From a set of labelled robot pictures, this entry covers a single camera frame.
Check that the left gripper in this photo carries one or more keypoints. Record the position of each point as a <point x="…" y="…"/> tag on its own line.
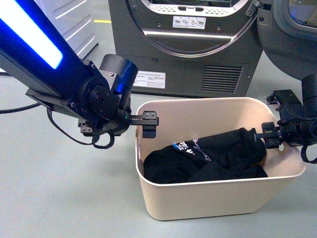
<point x="148" y="120"/>

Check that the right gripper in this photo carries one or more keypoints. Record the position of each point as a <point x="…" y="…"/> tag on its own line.
<point x="295" y="132"/>

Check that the beige plastic laundry hamper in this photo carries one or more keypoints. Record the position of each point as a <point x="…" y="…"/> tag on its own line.
<point x="185" y="119"/>

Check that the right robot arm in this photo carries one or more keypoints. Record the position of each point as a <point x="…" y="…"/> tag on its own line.
<point x="309" y="95"/>

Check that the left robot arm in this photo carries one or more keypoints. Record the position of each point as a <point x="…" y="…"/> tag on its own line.
<point x="34" y="52"/>

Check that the black printed clothes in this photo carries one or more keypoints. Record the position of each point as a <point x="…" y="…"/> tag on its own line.
<point x="230" y="155"/>

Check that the dark grey tumble dryer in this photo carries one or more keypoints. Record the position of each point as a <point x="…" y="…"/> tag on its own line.
<point x="188" y="48"/>

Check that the round dryer door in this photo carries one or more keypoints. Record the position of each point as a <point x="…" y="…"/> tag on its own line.
<point x="288" y="34"/>

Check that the white washing machine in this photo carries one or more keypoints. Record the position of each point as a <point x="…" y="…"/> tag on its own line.
<point x="74" y="21"/>

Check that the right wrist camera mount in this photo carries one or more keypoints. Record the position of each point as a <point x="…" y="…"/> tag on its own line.
<point x="288" y="104"/>

